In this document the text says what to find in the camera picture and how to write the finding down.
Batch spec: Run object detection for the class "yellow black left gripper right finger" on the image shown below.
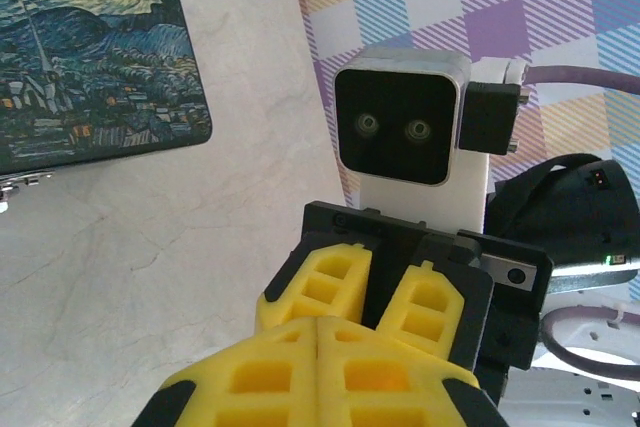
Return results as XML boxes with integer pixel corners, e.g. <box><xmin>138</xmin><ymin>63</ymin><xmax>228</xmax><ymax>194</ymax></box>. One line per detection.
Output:
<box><xmin>318</xmin><ymin>319</ymin><xmax>509</xmax><ymax>427</ymax></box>

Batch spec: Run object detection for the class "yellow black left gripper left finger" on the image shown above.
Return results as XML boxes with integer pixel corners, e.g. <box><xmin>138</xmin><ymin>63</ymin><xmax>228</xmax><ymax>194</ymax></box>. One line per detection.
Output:
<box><xmin>132</xmin><ymin>319</ymin><xmax>321</xmax><ymax>427</ymax></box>

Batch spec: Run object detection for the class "starry night painting tin box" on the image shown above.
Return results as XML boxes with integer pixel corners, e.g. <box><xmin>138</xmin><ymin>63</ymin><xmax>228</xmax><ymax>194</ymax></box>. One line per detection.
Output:
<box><xmin>0</xmin><ymin>0</ymin><xmax>214</xmax><ymax>176</ymax></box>

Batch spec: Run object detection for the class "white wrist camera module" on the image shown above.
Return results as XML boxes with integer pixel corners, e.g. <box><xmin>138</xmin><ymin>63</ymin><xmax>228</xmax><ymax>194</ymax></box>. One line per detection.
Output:
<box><xmin>333</xmin><ymin>45</ymin><xmax>529</xmax><ymax>236</ymax></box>

